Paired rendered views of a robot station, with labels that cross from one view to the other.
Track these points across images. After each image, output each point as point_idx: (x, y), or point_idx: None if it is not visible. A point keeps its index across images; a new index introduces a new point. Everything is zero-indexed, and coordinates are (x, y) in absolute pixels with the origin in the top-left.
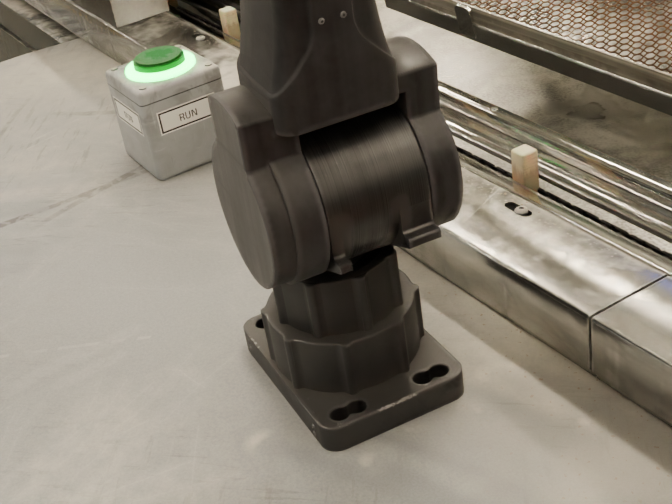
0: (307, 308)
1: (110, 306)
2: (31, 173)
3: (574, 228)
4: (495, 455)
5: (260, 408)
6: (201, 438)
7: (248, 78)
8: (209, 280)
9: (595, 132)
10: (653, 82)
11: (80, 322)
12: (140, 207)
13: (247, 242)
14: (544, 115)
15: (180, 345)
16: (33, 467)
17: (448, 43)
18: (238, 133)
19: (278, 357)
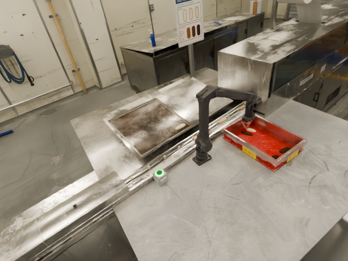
0: (206, 153)
1: (193, 177)
2: (162, 196)
3: (190, 143)
4: (211, 150)
5: (207, 163)
6: (211, 165)
7: (206, 139)
8: (189, 171)
9: (165, 147)
10: (173, 137)
11: (196, 179)
12: (174, 180)
13: (208, 149)
14: (160, 151)
15: (199, 170)
16: (216, 175)
17: (138, 160)
18: (210, 140)
19: (205, 159)
